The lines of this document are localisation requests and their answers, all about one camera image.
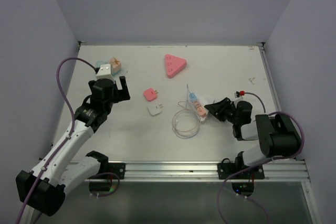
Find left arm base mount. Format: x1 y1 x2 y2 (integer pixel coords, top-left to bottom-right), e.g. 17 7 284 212
89 163 126 180

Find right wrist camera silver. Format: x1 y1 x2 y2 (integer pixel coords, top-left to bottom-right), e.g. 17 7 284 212
234 91 245 101

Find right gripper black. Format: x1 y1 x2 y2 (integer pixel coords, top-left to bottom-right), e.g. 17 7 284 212
205 97 239 124

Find white square plug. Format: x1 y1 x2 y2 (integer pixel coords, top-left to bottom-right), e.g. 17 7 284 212
147 103 163 116

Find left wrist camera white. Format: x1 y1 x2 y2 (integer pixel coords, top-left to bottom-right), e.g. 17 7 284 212
96 63 114 81

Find pink square plug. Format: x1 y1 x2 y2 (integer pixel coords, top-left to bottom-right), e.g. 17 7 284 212
143 88 158 102

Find blue cube plug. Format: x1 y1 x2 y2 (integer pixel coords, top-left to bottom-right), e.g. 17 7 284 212
189 93 197 102

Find pink triangular socket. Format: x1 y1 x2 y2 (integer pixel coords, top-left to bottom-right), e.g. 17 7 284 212
164 54 187 79

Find pink cube plug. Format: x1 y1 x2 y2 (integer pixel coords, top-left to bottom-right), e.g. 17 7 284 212
197 107 207 118
193 100 202 110

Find teal triangular socket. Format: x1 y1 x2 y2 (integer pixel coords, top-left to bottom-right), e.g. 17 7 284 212
97 61 119 76

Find aluminium table rail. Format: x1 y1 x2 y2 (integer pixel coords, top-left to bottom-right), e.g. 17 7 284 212
33 159 312 183

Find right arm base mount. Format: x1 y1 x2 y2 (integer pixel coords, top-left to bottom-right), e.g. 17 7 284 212
217 157 265 180

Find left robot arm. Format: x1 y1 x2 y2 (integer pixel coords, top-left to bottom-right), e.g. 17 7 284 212
15 76 130 216

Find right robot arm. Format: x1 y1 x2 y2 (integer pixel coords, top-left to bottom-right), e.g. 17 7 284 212
205 98 304 178

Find thin charging cables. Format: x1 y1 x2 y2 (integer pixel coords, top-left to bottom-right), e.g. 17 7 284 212
172 83 202 140

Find orange cube plug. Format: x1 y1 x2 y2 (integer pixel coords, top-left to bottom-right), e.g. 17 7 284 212
109 57 122 74

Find white power strip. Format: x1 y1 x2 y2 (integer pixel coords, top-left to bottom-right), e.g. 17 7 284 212
187 92 215 124

